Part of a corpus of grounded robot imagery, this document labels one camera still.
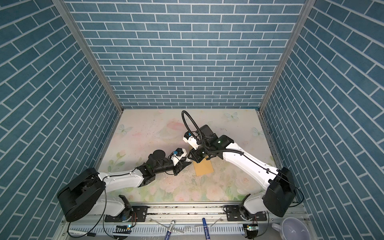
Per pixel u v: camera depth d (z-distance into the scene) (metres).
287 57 0.89
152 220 0.73
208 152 0.54
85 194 0.43
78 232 0.68
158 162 0.66
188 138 0.68
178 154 0.68
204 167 0.91
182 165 0.73
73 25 0.76
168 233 0.68
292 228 0.70
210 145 0.59
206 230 0.69
